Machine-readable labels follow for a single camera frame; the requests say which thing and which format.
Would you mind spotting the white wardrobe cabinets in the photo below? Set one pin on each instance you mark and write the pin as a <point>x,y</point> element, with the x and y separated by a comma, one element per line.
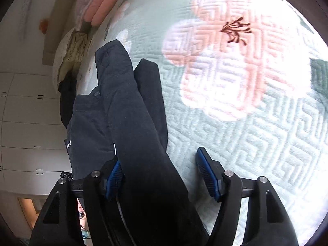
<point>33,152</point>

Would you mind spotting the dark folded clothing pile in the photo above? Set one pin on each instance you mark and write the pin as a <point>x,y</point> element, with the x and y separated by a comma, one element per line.
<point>67,90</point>

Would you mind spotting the floral quilted bedspread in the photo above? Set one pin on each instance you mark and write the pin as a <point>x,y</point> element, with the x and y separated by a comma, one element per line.
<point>247,80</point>

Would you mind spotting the teal sleeve left forearm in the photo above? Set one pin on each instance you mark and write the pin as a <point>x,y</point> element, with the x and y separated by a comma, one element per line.
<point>85,234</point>

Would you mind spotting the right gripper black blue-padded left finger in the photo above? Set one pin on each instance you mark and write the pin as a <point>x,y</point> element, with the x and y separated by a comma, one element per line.
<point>58,222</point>

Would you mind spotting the black garment with white stripe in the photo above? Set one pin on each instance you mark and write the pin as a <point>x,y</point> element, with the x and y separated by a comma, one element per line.
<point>124,118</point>

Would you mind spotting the person's left hand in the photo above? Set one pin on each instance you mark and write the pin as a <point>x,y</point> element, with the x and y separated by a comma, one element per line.
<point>81,211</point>

